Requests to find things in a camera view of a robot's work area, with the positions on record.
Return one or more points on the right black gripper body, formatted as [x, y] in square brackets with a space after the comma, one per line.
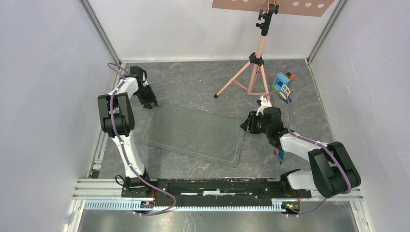
[256, 124]

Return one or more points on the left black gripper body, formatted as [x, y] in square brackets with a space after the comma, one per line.
[145, 94]

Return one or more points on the grey cloth napkin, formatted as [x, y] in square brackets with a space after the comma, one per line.
[214, 138]

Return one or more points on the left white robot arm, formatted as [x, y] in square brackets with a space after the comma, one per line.
[117, 120]

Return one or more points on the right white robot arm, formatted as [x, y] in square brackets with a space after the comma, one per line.
[331, 172]

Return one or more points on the purple plastic utensil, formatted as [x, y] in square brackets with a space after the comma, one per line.
[276, 154]

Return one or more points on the colourful toy block house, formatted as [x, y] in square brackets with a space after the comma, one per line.
[281, 83]

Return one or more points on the pink music stand tripod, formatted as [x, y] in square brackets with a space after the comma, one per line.
[266, 10]

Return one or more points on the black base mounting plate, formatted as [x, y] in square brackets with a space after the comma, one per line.
[222, 192]

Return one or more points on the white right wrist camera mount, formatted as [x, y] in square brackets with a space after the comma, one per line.
[263, 103]

